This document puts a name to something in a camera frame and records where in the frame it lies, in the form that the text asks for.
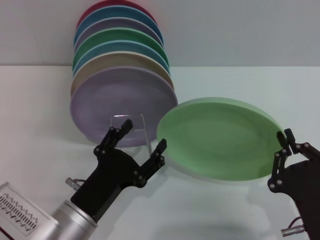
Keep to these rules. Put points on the dark green plate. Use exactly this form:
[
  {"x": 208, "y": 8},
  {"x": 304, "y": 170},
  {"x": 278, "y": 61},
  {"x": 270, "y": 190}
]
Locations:
[{"x": 120, "y": 35}]

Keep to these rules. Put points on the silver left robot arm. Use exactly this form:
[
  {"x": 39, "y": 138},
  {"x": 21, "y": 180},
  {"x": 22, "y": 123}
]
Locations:
[{"x": 72, "y": 220}]

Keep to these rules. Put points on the beige plate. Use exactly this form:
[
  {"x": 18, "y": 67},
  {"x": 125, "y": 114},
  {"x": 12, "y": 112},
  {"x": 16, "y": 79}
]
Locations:
[{"x": 112, "y": 60}]

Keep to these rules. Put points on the purple plate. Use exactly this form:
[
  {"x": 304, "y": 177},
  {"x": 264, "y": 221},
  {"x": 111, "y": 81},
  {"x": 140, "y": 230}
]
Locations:
[{"x": 120, "y": 95}]

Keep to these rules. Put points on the dark teal blue plate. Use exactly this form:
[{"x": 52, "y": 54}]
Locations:
[{"x": 120, "y": 13}]

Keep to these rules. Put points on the silver vented camera box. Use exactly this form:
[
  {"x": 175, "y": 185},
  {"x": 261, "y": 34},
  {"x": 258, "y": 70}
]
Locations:
[{"x": 22, "y": 210}]

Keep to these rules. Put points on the light blue plate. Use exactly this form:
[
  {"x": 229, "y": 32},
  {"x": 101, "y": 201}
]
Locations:
[{"x": 120, "y": 46}]

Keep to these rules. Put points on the grey lavender plate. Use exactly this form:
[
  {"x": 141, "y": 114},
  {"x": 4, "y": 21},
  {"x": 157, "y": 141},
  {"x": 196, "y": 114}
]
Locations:
[{"x": 120, "y": 23}]

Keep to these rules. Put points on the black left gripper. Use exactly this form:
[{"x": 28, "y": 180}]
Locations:
[{"x": 110, "y": 177}]

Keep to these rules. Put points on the maroon red plate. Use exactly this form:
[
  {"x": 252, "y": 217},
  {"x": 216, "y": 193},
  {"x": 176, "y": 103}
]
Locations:
[{"x": 92, "y": 7}]

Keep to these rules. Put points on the light green plate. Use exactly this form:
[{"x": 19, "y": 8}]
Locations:
[{"x": 220, "y": 140}]

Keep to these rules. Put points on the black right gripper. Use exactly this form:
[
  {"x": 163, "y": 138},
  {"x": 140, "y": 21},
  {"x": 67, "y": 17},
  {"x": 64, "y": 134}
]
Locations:
[{"x": 305, "y": 190}]

